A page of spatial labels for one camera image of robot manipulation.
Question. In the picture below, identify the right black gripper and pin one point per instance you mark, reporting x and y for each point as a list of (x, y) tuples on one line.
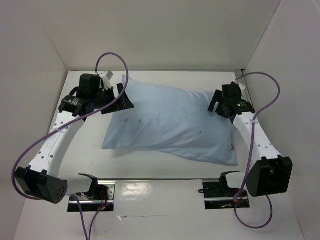
[(220, 105)]

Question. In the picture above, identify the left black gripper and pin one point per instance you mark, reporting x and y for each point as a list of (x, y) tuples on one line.
[(122, 103)]

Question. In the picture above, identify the light blue pillowcase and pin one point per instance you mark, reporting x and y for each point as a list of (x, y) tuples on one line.
[(173, 121)]

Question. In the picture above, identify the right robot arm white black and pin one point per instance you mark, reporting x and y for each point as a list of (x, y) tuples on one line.
[(267, 172)]

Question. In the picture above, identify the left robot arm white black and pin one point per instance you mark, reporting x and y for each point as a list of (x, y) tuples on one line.
[(39, 180)]

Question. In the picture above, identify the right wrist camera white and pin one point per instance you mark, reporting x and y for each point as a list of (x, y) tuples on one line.
[(240, 84)]

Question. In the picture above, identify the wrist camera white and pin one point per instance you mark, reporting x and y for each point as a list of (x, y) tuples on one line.
[(105, 79), (240, 84)]

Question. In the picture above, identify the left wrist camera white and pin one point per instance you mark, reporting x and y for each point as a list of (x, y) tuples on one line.
[(105, 79)]

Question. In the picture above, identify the aluminium rail frame right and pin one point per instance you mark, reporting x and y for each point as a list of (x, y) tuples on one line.
[(241, 80)]

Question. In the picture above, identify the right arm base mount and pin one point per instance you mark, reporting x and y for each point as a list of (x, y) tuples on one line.
[(219, 197)]

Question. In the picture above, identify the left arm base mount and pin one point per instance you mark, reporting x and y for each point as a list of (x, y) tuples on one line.
[(103, 199)]

